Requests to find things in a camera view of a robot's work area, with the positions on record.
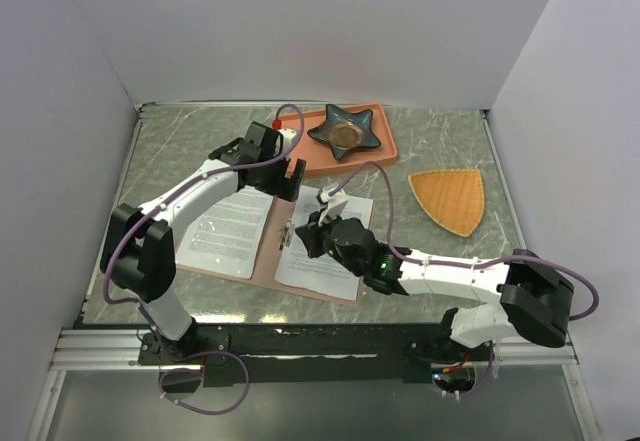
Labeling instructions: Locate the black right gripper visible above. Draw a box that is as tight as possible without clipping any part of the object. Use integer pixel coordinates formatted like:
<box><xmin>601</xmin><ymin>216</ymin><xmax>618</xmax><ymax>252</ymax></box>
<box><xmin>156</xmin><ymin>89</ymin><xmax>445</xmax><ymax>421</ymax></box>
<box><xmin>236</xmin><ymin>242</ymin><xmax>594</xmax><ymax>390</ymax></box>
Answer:
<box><xmin>296</xmin><ymin>207</ymin><xmax>366</xmax><ymax>277</ymax></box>

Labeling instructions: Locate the metal folder clip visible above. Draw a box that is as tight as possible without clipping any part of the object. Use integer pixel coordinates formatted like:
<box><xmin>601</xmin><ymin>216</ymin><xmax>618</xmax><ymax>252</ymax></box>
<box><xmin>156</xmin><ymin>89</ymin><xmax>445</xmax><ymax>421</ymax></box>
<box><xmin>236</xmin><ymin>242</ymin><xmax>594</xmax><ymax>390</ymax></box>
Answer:
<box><xmin>279</xmin><ymin>218</ymin><xmax>295</xmax><ymax>251</ymax></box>

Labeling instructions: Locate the printed white paper sheet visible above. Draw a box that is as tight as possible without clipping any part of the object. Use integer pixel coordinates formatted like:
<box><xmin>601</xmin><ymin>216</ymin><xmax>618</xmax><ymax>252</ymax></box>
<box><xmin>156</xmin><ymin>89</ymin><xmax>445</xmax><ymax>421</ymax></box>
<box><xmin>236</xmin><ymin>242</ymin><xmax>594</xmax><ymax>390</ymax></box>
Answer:
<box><xmin>176</xmin><ymin>187</ymin><xmax>273</xmax><ymax>279</ymax></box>

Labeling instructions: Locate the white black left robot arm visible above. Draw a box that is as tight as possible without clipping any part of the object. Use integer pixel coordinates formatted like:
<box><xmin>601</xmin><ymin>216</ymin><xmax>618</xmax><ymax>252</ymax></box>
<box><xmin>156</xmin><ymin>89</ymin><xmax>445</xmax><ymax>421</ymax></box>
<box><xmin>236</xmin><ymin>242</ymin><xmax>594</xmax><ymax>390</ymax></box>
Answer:
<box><xmin>100</xmin><ymin>122</ymin><xmax>306</xmax><ymax>363</ymax></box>

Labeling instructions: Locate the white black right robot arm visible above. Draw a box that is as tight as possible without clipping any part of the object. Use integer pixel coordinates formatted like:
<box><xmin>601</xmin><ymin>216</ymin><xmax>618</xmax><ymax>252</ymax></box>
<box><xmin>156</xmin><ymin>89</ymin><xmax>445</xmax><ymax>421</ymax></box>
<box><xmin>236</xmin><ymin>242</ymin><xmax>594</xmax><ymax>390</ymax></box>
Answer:
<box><xmin>295</xmin><ymin>213</ymin><xmax>574</xmax><ymax>360</ymax></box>

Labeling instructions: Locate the orange rectangular tray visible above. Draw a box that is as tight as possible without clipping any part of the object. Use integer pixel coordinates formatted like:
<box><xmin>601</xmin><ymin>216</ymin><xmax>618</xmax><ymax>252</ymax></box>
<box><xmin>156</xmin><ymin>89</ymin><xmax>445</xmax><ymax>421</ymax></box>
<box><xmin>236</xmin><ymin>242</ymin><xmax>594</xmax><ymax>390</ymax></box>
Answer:
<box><xmin>287</xmin><ymin>103</ymin><xmax>398</xmax><ymax>180</ymax></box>

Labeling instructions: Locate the dark blue star dish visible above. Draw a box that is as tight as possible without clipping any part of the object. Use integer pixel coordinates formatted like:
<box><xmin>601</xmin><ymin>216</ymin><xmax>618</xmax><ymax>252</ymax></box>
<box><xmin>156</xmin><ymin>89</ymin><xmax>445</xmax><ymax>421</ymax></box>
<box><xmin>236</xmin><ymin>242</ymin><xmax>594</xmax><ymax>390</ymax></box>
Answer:
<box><xmin>307</xmin><ymin>104</ymin><xmax>381</xmax><ymax>161</ymax></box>

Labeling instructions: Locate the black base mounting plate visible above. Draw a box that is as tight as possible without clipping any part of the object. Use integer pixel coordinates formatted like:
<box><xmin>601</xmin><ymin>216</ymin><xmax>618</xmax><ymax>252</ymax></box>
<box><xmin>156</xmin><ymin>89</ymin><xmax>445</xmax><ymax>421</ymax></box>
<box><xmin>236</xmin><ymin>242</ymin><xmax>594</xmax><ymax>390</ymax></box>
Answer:
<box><xmin>138</xmin><ymin>323</ymin><xmax>492</xmax><ymax>387</ymax></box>

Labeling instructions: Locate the orange woven rattan basket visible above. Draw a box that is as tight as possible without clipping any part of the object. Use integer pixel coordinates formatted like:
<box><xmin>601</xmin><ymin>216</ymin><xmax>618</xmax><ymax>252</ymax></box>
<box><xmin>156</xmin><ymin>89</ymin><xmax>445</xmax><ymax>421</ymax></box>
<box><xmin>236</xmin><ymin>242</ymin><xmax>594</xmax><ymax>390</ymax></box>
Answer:
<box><xmin>408</xmin><ymin>169</ymin><xmax>485</xmax><ymax>238</ymax></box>

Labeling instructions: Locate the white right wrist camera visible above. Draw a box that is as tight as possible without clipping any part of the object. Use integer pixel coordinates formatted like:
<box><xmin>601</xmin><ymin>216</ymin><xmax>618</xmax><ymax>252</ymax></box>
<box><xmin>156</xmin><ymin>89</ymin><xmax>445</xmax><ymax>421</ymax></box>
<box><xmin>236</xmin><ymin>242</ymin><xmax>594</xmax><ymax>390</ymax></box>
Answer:
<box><xmin>316</xmin><ymin>185</ymin><xmax>349</xmax><ymax>226</ymax></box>

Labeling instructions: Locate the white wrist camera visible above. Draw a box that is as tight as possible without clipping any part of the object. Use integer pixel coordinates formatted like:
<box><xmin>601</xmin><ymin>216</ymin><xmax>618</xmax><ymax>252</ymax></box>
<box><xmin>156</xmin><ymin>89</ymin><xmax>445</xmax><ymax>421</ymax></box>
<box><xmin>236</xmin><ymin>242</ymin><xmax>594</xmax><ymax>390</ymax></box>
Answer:
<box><xmin>316</xmin><ymin>185</ymin><xmax>349</xmax><ymax>226</ymax></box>
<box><xmin>272</xmin><ymin>118</ymin><xmax>298</xmax><ymax>155</ymax></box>

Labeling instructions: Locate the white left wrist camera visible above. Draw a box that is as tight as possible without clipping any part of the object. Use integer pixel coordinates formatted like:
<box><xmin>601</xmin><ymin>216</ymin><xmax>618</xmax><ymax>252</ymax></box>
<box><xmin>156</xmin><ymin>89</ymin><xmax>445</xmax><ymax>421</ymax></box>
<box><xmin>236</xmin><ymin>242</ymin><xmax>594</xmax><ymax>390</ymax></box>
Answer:
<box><xmin>272</xmin><ymin>118</ymin><xmax>298</xmax><ymax>155</ymax></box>

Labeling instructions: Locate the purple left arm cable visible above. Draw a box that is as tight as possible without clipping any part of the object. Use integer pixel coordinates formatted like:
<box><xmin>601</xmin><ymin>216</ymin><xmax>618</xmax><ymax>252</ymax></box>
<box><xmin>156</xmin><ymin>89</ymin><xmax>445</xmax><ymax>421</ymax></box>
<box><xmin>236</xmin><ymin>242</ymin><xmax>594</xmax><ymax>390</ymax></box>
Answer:
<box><xmin>102</xmin><ymin>104</ymin><xmax>305</xmax><ymax>305</ymax></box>

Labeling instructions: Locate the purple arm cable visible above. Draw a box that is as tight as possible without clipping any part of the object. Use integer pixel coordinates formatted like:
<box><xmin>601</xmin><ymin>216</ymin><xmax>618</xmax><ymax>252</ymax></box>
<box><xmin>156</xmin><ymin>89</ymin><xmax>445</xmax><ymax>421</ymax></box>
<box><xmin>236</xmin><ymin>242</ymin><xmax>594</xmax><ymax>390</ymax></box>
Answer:
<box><xmin>329</xmin><ymin>161</ymin><xmax>601</xmax><ymax>322</ymax></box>
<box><xmin>102</xmin><ymin>104</ymin><xmax>305</xmax><ymax>305</ymax></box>

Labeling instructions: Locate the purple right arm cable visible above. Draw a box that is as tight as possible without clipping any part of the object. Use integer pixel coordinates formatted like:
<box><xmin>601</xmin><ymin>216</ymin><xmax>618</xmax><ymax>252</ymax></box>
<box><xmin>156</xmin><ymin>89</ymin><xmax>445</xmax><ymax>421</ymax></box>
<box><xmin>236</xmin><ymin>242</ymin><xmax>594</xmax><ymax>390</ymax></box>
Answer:
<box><xmin>329</xmin><ymin>161</ymin><xmax>601</xmax><ymax>322</ymax></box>

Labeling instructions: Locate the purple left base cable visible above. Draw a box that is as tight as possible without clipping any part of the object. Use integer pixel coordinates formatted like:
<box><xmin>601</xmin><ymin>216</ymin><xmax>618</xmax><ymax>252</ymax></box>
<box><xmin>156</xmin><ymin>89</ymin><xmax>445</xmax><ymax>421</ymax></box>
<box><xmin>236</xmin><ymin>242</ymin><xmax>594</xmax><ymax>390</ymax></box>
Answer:
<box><xmin>158</xmin><ymin>349</ymin><xmax>251</xmax><ymax>416</ymax></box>

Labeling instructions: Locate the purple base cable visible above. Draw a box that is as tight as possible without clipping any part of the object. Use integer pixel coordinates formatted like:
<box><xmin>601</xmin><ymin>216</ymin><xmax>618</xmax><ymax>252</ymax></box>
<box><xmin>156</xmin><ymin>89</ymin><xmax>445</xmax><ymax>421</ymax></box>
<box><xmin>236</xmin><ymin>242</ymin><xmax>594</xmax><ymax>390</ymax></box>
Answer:
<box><xmin>158</xmin><ymin>349</ymin><xmax>251</xmax><ymax>416</ymax></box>
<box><xmin>439</xmin><ymin>343</ymin><xmax>501</xmax><ymax>402</ymax></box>

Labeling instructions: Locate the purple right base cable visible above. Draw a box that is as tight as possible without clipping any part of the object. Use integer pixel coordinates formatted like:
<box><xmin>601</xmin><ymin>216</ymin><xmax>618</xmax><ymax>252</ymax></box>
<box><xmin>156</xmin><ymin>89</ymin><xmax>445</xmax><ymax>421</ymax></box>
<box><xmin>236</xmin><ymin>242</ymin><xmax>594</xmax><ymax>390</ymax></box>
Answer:
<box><xmin>439</xmin><ymin>343</ymin><xmax>501</xmax><ymax>402</ymax></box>

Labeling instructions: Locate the aluminium frame rail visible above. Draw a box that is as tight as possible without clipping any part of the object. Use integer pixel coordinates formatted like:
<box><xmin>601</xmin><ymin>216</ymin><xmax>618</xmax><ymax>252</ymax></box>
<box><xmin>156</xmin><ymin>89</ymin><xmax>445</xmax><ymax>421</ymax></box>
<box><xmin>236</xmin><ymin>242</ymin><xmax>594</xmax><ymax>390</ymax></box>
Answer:
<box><xmin>50</xmin><ymin>324</ymin><xmax>579</xmax><ymax>371</ymax></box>

